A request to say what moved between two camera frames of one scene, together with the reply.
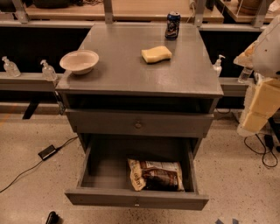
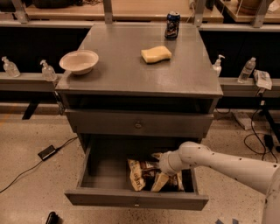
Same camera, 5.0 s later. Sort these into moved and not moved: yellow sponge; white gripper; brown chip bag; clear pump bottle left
Moved: white gripper
Not moved: yellow sponge; brown chip bag; clear pump bottle left
